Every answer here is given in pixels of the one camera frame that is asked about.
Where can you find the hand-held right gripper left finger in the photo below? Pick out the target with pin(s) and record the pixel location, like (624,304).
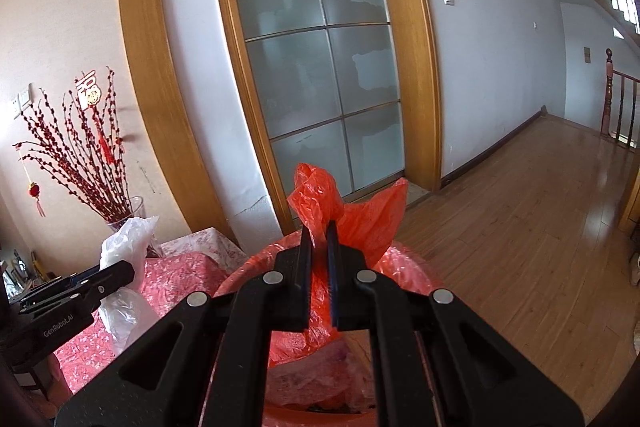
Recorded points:
(295,287)

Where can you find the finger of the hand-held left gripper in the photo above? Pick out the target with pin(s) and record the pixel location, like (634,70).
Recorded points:
(75,299)
(117,272)

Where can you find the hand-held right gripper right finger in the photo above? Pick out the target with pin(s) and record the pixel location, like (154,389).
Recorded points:
(334,287)

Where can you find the translucent white plastic bag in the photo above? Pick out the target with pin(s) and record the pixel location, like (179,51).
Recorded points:
(125,237)

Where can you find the orange plastic bag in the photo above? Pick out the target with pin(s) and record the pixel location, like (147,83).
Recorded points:
(360,227)

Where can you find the clear glass vase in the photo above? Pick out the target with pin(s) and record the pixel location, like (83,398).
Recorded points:
(125,217)

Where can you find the pink floral tablecloth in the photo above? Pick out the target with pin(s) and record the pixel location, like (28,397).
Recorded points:
(175,277)

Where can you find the translucent red bin liner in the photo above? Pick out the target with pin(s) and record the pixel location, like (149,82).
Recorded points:
(415,267)

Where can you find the red berry branches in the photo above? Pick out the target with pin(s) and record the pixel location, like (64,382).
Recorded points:
(85,167)

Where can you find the red knot tassel ornament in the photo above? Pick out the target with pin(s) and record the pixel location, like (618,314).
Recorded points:
(35,193)

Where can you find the red hanging tassel ornament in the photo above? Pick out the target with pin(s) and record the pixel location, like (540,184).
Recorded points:
(89,92)

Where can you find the frosted glass sliding door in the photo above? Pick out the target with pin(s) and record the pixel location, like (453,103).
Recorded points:
(300,57)

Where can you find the wooden stair railing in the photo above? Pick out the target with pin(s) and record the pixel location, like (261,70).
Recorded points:
(608,97)

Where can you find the curved wooden wall arch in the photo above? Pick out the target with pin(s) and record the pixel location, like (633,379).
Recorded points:
(150,82)

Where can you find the wooden door frame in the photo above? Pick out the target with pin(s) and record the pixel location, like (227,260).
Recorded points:
(415,57)

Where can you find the beige wall plate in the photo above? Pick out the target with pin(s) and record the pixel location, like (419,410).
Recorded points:
(586,55)

